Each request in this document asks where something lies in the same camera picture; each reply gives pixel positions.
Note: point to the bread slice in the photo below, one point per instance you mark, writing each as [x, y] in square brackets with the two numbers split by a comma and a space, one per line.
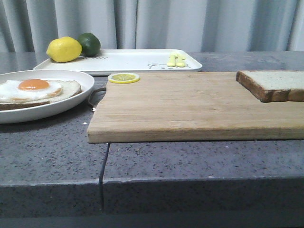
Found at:
[273, 85]
[69, 89]

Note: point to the white round plate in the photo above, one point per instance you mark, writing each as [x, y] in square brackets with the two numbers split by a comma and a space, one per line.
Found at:
[42, 111]

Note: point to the white rectangular tray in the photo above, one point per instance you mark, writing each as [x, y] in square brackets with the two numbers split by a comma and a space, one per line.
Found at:
[124, 60]

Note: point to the wooden cutting board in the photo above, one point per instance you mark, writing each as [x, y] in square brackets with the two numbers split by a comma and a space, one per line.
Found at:
[190, 107]

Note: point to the lemon slice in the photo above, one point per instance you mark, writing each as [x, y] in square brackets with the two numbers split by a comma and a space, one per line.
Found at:
[123, 78]

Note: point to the yellow plastic fork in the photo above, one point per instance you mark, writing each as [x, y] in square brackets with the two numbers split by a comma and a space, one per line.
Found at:
[179, 60]

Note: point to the green lime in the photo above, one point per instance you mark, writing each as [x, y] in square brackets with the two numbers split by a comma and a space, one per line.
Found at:
[90, 44]

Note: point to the front yellow lemon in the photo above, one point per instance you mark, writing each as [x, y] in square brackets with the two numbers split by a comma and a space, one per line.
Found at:
[64, 49]

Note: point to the fried egg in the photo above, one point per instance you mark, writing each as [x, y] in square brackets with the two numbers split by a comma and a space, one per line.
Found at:
[14, 91]

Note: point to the grey curtain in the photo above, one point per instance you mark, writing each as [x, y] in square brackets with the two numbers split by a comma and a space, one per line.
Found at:
[190, 25]

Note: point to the metal cutting board handle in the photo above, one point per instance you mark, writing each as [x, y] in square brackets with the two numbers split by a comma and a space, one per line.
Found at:
[96, 96]

